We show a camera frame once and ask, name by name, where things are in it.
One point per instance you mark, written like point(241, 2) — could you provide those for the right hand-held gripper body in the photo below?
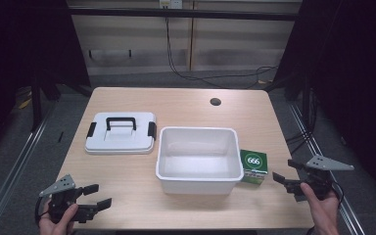
point(323, 181)

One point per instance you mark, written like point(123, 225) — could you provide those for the aluminium floor rail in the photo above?
point(310, 143)
point(16, 166)

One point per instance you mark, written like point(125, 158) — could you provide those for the black metal stand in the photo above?
point(36, 104)

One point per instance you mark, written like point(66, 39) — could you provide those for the white plastic storage box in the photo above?
point(197, 182)

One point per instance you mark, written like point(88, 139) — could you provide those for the small black stick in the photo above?
point(60, 137)

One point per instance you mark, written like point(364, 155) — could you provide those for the green and white carton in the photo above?
point(254, 161)

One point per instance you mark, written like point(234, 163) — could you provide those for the person's left hand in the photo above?
point(57, 228)

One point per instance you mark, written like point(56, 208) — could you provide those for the black horizontal frame bar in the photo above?
point(209, 14)

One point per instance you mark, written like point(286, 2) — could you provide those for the dark curtain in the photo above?
point(19, 42)
point(355, 81)

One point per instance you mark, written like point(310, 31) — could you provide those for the yellow floor tape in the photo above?
point(24, 103)

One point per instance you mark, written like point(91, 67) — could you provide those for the white wall socket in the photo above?
point(171, 3)

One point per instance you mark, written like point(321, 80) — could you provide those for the person's right hand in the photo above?
point(324, 215)

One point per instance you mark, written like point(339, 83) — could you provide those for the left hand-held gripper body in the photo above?
point(58, 187)

